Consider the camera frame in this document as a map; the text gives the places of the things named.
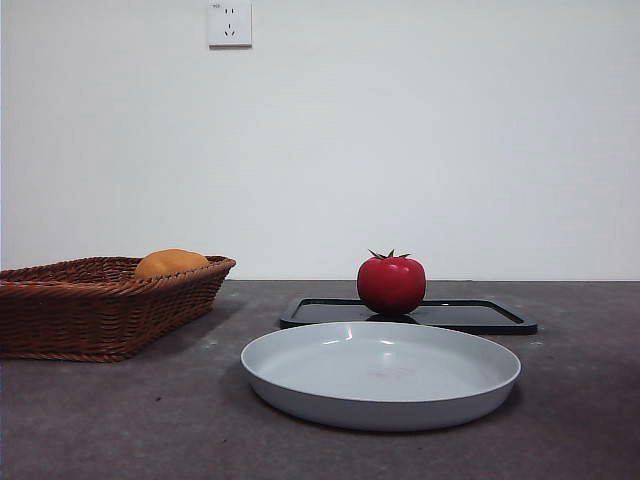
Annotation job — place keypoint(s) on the red tomato with green stem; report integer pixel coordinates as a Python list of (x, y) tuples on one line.
[(391, 282)]

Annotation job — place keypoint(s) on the pale grey round plate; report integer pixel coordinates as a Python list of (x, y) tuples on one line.
[(380, 375)]

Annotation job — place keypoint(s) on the orange round fruit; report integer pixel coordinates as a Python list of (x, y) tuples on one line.
[(172, 262)]

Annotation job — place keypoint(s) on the black rectangular tray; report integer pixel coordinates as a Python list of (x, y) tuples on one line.
[(475, 315)]

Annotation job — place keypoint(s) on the brown wicker basket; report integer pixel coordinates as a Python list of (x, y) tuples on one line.
[(100, 320)]

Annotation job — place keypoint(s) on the white wall socket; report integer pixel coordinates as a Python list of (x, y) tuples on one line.
[(230, 25)]

